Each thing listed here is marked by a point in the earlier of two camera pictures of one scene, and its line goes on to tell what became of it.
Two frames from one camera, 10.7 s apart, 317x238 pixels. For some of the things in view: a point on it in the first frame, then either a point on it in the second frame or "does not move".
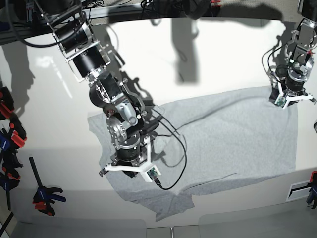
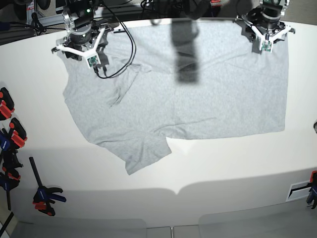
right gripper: [292, 86] → [265, 18]
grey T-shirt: [199, 141] → [177, 81]
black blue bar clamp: [45, 196] does not move
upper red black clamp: [7, 106] does not move
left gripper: [128, 155] → [85, 36]
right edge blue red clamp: [312, 196] does not move
